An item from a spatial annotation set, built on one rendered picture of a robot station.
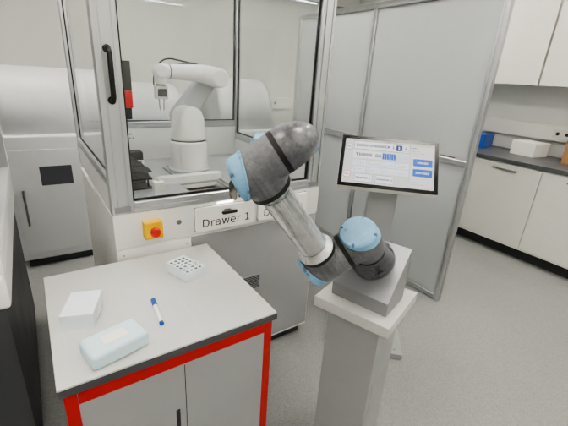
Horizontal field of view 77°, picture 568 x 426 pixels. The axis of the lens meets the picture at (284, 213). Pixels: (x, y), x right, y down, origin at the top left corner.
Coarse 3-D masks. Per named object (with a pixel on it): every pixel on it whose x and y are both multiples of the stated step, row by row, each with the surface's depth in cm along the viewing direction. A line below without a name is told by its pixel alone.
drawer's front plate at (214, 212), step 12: (228, 204) 163; (240, 204) 166; (252, 204) 169; (204, 216) 157; (216, 216) 161; (228, 216) 164; (240, 216) 168; (252, 216) 172; (204, 228) 159; (216, 228) 163
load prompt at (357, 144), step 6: (354, 144) 200; (360, 144) 199; (366, 144) 199; (372, 144) 199; (378, 144) 198; (384, 144) 198; (390, 144) 198; (396, 144) 197; (384, 150) 197; (390, 150) 196; (396, 150) 196; (402, 150) 196; (408, 150) 195
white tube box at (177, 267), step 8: (184, 256) 142; (168, 264) 135; (176, 264) 136; (184, 264) 136; (192, 264) 137; (200, 264) 137; (176, 272) 134; (184, 272) 130; (192, 272) 131; (200, 272) 135; (184, 280) 131; (192, 280) 132
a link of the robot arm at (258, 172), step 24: (264, 144) 84; (240, 168) 84; (264, 168) 83; (288, 168) 85; (240, 192) 85; (264, 192) 87; (288, 192) 92; (288, 216) 95; (312, 240) 102; (312, 264) 107; (336, 264) 109
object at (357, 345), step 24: (336, 312) 124; (360, 312) 121; (336, 336) 132; (360, 336) 126; (384, 336) 115; (336, 360) 135; (360, 360) 128; (384, 360) 137; (336, 384) 138; (360, 384) 131; (384, 384) 148; (336, 408) 141; (360, 408) 134
